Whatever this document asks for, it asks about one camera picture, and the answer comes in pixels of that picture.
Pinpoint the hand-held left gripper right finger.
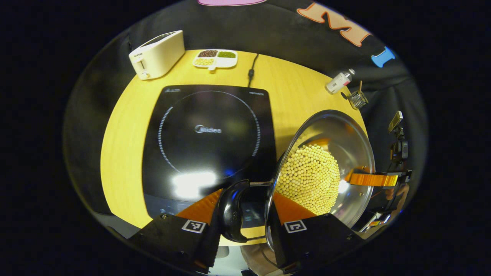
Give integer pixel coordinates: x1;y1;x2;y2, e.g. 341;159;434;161
269;192;363;274

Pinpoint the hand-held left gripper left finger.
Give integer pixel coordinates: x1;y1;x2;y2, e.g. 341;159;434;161
129;188;223;274

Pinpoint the stainless steel pot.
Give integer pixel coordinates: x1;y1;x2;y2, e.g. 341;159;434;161
219;109;376;261

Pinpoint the black induction cooktop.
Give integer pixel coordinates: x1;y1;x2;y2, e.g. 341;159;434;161
142;85;277;230

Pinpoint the small glass jar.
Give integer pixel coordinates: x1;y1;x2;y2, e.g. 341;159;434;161
347;90;369;110

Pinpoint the pile of yellow soybeans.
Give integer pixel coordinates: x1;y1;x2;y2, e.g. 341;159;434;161
275;144;341;216

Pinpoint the clear bottle with pink label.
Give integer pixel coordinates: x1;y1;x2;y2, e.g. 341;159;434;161
326;69;356;94

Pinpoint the black backdrop cloth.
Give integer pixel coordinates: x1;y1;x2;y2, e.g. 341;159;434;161
63;0;428;215

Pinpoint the white toaster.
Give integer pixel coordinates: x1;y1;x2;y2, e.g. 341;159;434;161
129;30;185;80

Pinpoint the white divided bean dish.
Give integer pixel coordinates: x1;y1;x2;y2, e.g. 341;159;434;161
193;49;238;71

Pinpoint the black power cable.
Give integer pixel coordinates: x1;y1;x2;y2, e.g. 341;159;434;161
247;54;259;88

